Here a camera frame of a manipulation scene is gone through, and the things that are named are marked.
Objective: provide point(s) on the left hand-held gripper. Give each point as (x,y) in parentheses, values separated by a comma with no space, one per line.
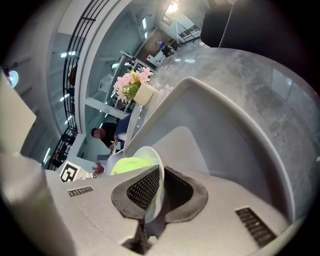
(69,172)

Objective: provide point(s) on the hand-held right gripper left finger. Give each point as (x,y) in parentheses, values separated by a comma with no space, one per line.
(95,212)

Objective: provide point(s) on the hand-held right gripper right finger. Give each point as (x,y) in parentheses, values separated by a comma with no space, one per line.
(220,225)

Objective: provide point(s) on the green cabbage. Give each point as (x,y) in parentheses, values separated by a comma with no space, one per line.
(130,163)

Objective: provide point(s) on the white rectangular tray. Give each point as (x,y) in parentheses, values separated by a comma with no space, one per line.
(225,130)

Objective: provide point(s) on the dried reddish flower bunch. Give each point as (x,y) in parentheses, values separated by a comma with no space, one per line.
(98,168)

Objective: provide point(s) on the white rectangular table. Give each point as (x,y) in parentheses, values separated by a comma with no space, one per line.
(86,165)

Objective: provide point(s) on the dark blue upholstered chair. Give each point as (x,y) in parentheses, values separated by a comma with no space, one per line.
(250,22)
(123,127)

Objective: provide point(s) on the black metal railing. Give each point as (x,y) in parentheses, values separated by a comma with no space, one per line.
(68,136)

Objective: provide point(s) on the pink flowers in white pot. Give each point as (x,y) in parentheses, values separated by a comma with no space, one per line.
(142,93)

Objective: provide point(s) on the round ceiling light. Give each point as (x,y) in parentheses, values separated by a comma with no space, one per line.
(13,78)

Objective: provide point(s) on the grey marble dining table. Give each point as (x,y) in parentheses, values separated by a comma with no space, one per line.
(250,75)

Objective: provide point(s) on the bright ceiling spotlight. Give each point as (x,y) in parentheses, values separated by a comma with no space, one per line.
(172,7)

